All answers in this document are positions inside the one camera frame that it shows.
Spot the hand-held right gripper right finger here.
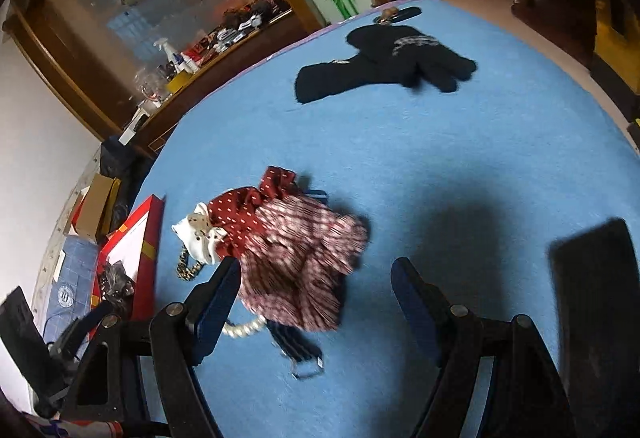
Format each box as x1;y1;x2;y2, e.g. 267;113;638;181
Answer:
391;257;576;438

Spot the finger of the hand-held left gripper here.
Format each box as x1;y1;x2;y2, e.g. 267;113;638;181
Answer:
47;300;121;364

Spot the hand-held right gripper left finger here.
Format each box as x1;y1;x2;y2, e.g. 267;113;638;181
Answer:
60;257;243;438

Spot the leopard print hair tie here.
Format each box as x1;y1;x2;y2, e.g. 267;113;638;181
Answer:
175;250;203;283

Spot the white cherry print scrunchie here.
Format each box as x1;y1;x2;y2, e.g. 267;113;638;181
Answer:
171;203;226;266

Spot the dark striped belt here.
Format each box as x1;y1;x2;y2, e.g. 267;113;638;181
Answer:
265;318;325;381

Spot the red white striped scrunchie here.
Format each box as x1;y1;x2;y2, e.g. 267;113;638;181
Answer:
235;198;371;331

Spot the red box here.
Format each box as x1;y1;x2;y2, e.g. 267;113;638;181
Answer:
90;194;166;334

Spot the red polka dot scrunchie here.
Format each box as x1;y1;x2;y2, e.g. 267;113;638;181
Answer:
206;166;298;259

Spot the blue printed cloth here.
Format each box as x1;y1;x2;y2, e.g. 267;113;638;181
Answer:
42;235;101;344

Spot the red blue striped cloth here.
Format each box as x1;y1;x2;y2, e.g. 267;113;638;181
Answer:
0;398;166;438

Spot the cardboard box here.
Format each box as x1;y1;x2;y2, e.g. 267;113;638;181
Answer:
75;174;121;244

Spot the blue blanket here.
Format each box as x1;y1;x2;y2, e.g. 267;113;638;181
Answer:
127;0;640;438

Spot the black bag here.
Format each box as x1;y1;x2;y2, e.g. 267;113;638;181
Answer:
100;138;151;199

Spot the white flat box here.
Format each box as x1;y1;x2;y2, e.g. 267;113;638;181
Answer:
117;110;151;146

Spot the plain black glove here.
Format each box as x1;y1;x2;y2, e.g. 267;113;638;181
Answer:
370;58;426;91

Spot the yellow tape roll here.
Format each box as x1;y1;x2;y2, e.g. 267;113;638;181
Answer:
165;70;195;94

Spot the clear glass jar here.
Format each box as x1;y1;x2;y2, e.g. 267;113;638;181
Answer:
134;70;168;101

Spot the black knit cloth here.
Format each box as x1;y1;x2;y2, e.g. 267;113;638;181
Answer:
294;53;381;105

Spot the black glove with white pattern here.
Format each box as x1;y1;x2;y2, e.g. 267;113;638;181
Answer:
346;24;478;94

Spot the white spray bottle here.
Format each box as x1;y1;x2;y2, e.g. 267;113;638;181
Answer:
155;38;183;69

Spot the wooden cabinet with glass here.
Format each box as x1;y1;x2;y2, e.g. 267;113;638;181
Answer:
2;0;326;159

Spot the pile of clutter on cabinet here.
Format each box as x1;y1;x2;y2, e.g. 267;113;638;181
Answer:
182;0;293;64

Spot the pearl bracelet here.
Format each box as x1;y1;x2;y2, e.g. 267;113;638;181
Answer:
222;315;266;339

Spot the grey fur hair tie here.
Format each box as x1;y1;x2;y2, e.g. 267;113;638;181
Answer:
97;260;137;314

